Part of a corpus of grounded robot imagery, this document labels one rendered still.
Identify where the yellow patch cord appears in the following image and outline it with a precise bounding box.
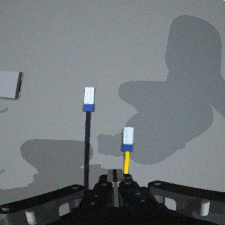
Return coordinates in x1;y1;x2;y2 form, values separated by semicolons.
124;152;129;174

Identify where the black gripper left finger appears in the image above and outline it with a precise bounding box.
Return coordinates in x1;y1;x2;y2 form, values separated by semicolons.
0;169;117;225

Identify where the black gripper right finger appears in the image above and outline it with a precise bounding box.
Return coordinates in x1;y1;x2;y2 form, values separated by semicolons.
115;169;225;225

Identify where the black cable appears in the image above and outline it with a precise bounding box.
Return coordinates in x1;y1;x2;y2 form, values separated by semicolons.
84;111;91;190

